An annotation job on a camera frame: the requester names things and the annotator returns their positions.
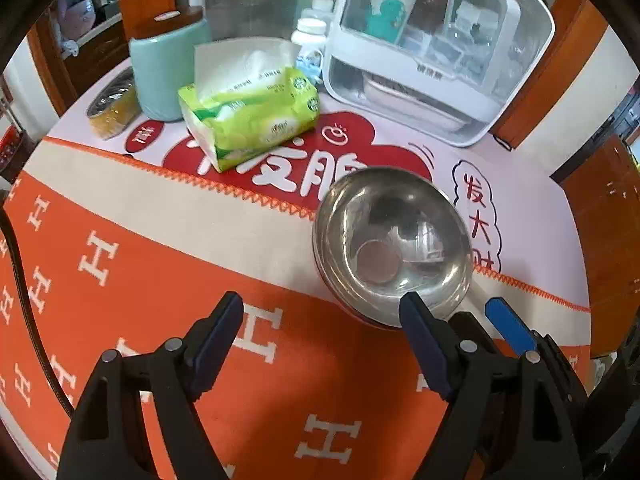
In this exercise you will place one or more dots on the white clear storage box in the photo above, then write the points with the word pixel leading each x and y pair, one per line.
pixel 456 68

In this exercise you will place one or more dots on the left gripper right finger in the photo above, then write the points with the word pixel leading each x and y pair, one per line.
pixel 504 410

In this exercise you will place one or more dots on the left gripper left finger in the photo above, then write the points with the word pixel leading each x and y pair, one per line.
pixel 107 438

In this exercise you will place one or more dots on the orange wooden cabinet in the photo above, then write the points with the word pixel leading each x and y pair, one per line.
pixel 603 191

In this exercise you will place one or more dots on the wrapped yellow container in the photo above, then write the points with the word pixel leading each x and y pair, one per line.
pixel 115 107

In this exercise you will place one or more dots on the white medicine bottle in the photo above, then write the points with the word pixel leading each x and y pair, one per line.
pixel 310 36

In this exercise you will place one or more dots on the small steel bowl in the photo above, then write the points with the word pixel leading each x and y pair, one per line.
pixel 381 232

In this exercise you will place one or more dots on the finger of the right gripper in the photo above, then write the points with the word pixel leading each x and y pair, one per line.
pixel 529 343

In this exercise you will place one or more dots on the teal ceramic canister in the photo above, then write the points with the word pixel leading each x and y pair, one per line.
pixel 162 58

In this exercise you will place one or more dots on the green tissue pack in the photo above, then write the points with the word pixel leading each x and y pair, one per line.
pixel 247 98

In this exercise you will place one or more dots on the orange H-pattern blanket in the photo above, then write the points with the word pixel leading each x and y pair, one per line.
pixel 117 258

